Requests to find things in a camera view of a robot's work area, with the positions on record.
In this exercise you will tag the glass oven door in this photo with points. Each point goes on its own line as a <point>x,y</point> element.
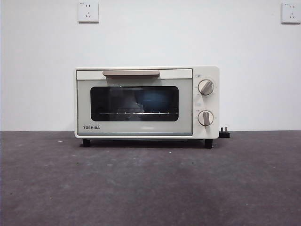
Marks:
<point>134,128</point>

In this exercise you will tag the white wall socket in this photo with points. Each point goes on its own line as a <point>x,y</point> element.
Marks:
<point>291,13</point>
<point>88,11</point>

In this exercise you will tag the beige oven knob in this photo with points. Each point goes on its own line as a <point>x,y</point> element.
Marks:
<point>206,118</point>
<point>206,87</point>

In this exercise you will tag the cream toaster oven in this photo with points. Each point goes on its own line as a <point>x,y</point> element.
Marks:
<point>206,70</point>

